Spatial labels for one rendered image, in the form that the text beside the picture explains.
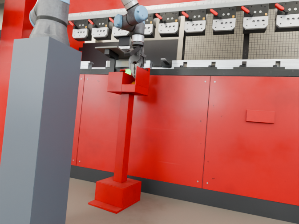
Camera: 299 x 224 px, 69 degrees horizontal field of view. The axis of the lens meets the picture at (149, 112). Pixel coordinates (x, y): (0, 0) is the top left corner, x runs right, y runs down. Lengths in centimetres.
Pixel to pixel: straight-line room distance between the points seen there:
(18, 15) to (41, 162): 167
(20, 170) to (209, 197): 108
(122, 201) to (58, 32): 90
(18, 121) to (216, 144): 109
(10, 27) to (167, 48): 143
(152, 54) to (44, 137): 168
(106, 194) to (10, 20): 173
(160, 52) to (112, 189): 148
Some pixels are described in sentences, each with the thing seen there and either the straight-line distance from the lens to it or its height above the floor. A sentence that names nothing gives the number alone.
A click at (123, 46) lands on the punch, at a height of 110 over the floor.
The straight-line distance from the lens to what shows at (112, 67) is 169.
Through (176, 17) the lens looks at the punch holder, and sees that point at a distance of 179.
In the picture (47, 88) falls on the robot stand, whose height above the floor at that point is 59.
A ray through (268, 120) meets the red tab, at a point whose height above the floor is 56.
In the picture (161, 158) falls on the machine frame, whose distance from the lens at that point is 152.
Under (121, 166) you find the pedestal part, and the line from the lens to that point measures 135.
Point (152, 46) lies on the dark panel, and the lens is 236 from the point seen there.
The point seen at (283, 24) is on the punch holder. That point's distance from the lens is 173.
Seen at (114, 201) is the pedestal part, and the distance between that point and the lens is 133.
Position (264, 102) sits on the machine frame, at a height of 67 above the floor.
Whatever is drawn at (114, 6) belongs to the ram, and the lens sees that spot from 204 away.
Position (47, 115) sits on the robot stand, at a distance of 87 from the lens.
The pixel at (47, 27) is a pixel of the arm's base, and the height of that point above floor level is 82.
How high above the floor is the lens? 51
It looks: 2 degrees up
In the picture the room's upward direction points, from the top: 5 degrees clockwise
